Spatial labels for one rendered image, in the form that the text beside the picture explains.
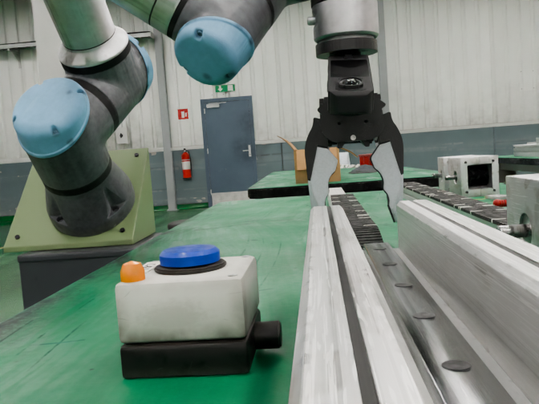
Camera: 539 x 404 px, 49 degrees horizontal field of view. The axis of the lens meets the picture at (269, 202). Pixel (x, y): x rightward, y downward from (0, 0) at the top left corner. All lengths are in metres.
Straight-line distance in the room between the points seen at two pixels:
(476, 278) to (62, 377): 0.26
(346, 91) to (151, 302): 0.31
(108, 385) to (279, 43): 11.32
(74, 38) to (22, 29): 11.96
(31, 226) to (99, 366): 0.71
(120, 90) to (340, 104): 0.50
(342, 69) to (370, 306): 0.49
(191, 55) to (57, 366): 0.36
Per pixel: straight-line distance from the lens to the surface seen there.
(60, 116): 0.92
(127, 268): 0.37
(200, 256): 0.38
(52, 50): 6.96
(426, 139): 11.65
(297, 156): 2.61
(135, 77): 1.03
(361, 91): 0.59
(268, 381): 0.36
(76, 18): 0.96
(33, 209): 1.14
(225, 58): 0.63
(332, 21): 0.68
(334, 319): 0.16
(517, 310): 0.22
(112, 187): 1.02
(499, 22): 12.21
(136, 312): 0.37
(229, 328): 0.36
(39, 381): 0.42
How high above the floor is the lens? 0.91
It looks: 4 degrees down
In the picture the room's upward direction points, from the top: 4 degrees counter-clockwise
